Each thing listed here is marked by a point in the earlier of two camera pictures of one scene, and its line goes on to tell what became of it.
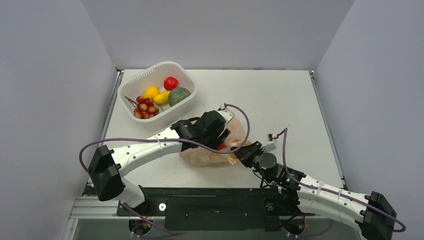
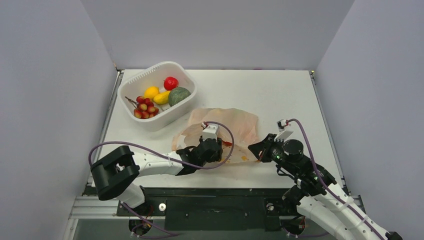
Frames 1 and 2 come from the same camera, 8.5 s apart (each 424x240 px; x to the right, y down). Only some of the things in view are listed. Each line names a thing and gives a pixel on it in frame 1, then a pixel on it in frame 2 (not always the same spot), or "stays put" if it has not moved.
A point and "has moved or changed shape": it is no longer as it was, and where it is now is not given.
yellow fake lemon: x=151 y=91 stays put
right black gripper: x=248 y=151 to x=267 y=148
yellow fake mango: x=162 y=98 stays put
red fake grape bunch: x=145 y=109 stays put
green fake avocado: x=177 y=95 stays put
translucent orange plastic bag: x=204 y=157 has moved or changed shape
